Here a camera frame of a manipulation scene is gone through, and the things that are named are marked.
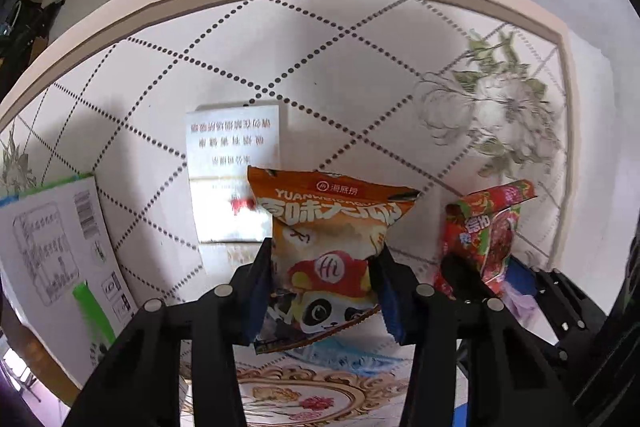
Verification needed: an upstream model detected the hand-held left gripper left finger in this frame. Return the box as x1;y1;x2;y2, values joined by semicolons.
65;238;275;427

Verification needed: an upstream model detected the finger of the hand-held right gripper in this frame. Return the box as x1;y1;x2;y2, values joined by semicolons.
439;253;493;304

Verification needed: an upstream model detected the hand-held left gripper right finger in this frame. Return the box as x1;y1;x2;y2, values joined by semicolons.
370;247;582;427

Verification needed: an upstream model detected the red snack packet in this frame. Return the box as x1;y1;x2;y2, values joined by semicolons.
432;179;536;301

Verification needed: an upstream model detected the orange panda snack packet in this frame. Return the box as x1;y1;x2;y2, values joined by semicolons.
247;165;421;355

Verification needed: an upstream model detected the lilac packet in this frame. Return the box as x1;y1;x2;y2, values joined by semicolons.
500;282;538;330

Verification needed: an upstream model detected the ornate floral printed packet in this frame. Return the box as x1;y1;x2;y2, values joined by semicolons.
179;336;472;427

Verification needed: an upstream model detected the white printed card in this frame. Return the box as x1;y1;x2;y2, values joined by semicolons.
184;104;281;244

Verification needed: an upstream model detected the white box with line drawings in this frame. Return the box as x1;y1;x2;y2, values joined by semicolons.
0;174;139;392

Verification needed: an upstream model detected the dark equipment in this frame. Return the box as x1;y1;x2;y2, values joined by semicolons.
0;0;67;80

